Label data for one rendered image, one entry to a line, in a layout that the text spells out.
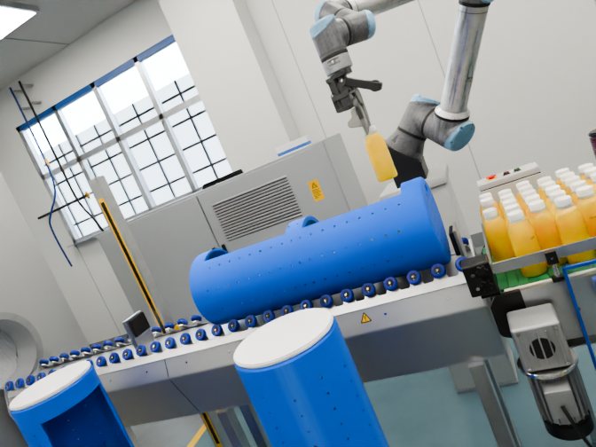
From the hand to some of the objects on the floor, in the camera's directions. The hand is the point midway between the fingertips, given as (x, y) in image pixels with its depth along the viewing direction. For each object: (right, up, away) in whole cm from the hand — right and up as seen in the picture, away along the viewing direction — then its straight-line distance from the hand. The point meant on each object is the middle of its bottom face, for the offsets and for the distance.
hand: (369, 129), depth 151 cm
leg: (-28, -161, +44) cm, 170 cm away
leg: (+57, -132, +7) cm, 144 cm away
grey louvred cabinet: (-38, -133, +246) cm, 282 cm away
